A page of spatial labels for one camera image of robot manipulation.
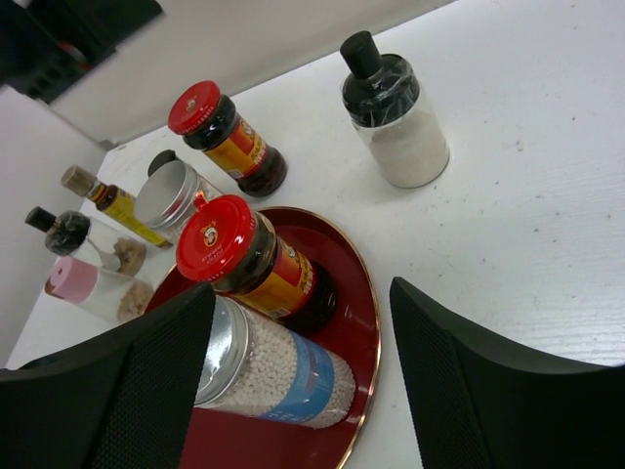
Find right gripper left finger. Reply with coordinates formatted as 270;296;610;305
1;282;216;468

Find silver lid bead jar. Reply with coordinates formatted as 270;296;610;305
194;297;356;429

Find pink lid clear bottle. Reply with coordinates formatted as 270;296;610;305
44;256;154;324

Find red lid chili jar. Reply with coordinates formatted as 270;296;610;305
176;191;338;334

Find black cap white powder bottle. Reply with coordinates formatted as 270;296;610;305
340;30;450;189

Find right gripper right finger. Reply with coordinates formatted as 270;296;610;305
390;277;624;468

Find black cap brown spice bottle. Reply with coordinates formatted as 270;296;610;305
23;205;147;279

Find red round tray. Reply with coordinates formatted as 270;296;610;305
144;206;382;469

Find red lid sauce jar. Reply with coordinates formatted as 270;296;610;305
167;80;288;198

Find silver lid blue label jar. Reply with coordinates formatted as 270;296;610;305
134;160;222;244

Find yellow label cork bottle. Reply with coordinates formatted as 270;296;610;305
61;165;173;249

